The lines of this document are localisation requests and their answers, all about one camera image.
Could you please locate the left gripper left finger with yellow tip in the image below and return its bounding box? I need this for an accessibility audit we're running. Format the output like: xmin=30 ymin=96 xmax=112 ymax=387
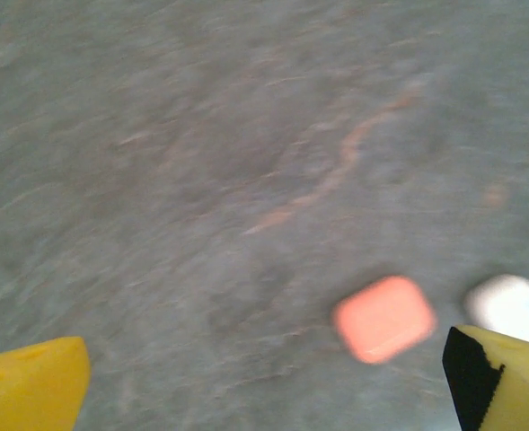
xmin=0 ymin=335 xmax=92 ymax=431

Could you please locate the pink earbud charging case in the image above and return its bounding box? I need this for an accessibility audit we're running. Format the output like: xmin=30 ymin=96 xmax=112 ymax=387
xmin=331 ymin=274 xmax=439 ymax=365

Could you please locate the white earbud charging case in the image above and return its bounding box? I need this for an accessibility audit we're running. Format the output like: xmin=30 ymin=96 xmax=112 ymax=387
xmin=464 ymin=274 xmax=529 ymax=349

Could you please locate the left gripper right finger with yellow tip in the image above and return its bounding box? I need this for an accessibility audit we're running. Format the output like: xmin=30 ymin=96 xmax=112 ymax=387
xmin=441 ymin=324 xmax=529 ymax=431

